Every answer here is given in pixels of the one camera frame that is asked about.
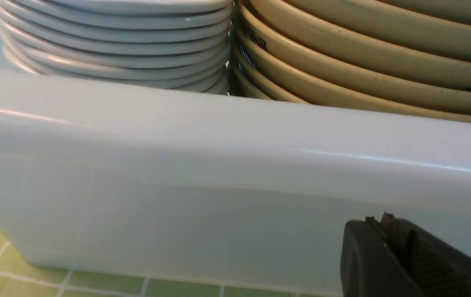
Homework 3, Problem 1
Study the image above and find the stack of tan bowls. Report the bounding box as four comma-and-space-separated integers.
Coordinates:
232, 0, 471, 123

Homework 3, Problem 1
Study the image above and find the large white plastic tub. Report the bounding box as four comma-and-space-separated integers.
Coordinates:
0, 57, 471, 296

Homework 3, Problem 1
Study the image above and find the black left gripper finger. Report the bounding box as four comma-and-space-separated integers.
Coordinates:
340, 213, 471, 297

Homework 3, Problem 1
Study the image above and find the stack of white plates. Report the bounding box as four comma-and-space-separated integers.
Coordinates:
0, 0, 234, 94

